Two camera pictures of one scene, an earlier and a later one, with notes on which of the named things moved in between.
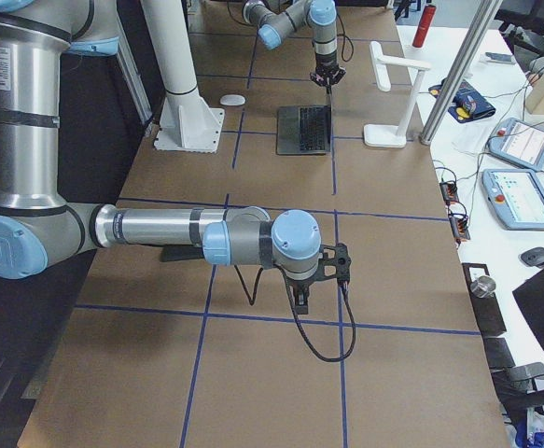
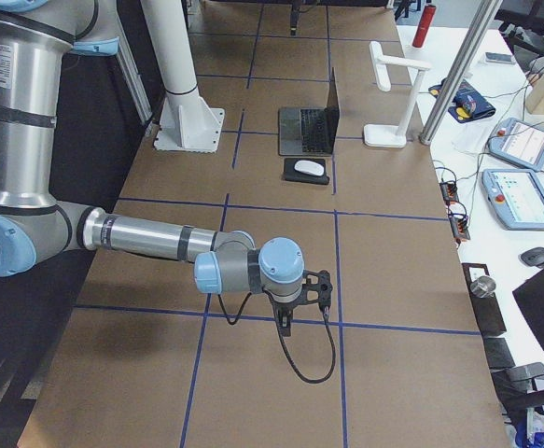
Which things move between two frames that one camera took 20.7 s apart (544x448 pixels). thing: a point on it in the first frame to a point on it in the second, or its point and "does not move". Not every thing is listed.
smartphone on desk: x=499 y=58 does not move
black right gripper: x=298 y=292 to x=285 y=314
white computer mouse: x=232 y=100 to x=309 y=167
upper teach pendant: x=521 y=143 does not move
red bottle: x=428 y=13 does not move
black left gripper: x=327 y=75 to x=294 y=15
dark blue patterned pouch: x=467 y=105 does not move
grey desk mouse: x=537 y=257 does not move
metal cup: x=482 y=287 does not move
